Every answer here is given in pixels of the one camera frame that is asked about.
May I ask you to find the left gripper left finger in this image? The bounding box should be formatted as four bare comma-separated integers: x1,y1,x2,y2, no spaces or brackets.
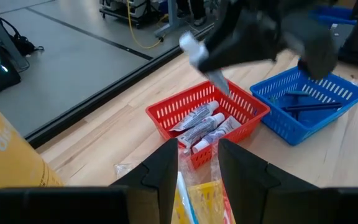
111,138,180,224

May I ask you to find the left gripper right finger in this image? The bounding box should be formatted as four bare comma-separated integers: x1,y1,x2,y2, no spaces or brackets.
217,138,323,224

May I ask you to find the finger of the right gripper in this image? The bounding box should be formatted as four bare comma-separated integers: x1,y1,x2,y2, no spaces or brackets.
196,5,285,73
290,21,338,80

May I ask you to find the packaged blue toothbrush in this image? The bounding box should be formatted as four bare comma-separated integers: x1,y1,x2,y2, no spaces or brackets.
174,170,200,224

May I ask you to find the packaged red toothbrush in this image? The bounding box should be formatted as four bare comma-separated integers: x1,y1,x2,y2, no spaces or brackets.
178,139,236,224

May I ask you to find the small white toothpaste tube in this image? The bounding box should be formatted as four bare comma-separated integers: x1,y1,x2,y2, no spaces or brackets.
177,112,226,149
178,30,231,96
191,116,242,154
168,100,220,133

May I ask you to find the blue plastic bin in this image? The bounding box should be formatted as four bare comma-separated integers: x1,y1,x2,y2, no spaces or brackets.
308,4,358,26

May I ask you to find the yellow plastic basket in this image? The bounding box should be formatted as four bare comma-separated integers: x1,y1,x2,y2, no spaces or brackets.
170,179,237,224

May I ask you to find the person's foot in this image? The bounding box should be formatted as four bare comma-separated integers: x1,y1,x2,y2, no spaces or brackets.
176,0,208,27

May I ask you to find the red plastic basket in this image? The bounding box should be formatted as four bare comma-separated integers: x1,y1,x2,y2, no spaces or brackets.
145,79,272,170

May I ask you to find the blue plastic basket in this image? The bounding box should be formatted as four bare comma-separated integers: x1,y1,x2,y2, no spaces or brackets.
249,66,358,146

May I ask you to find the black equipment cart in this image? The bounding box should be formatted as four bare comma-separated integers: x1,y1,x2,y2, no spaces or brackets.
99,0,167,29

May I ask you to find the yellow wipes canister white lid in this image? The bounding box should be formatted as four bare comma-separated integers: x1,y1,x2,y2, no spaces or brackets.
0,91,64,196

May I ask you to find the grey desk leg frame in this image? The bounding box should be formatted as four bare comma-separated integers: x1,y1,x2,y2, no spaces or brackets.
153,0,199,39

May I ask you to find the black aluminium table frame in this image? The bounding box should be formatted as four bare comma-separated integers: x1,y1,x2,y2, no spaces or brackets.
24,22,217,149

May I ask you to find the yellow floor cable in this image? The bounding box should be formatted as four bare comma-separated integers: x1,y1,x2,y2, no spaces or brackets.
125,0,168,50

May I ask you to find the black bag with cables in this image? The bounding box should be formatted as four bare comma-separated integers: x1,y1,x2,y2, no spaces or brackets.
0,16,45,58

